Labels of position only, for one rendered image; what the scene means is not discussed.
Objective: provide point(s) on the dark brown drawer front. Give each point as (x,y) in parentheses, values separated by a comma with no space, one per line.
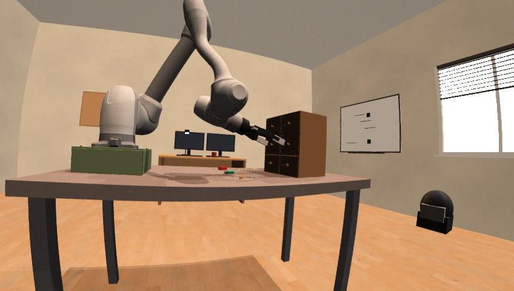
(274,125)
(290,124)
(272,163)
(289,165)
(291,145)
(272,147)

